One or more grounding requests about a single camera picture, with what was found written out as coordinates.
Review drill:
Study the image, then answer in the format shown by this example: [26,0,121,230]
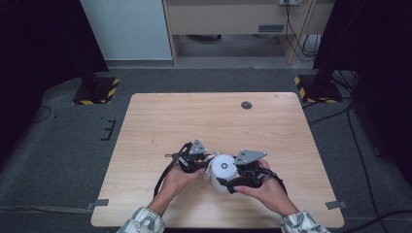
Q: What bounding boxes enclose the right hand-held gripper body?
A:
[232,149,270,189]

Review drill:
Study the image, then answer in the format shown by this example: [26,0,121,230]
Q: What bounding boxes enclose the black hanging cables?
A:
[284,0,324,63]

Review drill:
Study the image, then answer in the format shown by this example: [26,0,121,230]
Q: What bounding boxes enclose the dark curtain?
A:
[312,0,412,187]
[0,0,110,166]

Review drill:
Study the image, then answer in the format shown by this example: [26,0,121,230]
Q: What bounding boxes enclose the thin black floor cable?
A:
[28,105,53,125]

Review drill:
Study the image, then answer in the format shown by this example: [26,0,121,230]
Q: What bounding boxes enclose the person's right hand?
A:
[232,157,301,217]

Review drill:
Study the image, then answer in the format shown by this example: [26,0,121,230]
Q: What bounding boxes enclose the grey tape piece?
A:
[325,200,349,211]
[86,198,111,211]

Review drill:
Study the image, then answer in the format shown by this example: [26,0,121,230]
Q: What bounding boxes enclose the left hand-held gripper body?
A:
[177,138,210,175]

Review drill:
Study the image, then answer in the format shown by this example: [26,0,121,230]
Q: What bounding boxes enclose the right hand-held gripper cable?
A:
[258,167,289,196]

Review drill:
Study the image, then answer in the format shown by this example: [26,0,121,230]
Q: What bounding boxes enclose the black stand with striped base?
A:
[72,61,121,106]
[292,48,343,105]

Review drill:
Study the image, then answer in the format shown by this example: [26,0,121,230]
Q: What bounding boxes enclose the white panel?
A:
[80,0,174,62]

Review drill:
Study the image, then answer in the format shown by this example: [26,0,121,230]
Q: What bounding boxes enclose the white cylindrical container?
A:
[210,153,241,194]

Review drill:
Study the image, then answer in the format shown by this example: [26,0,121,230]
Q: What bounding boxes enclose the white power strip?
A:
[278,0,304,8]

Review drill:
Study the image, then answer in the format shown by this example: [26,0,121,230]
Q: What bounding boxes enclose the light wooden desk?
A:
[161,0,336,67]

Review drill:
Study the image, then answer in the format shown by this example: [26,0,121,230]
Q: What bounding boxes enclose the person's left hand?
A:
[157,162,206,210]

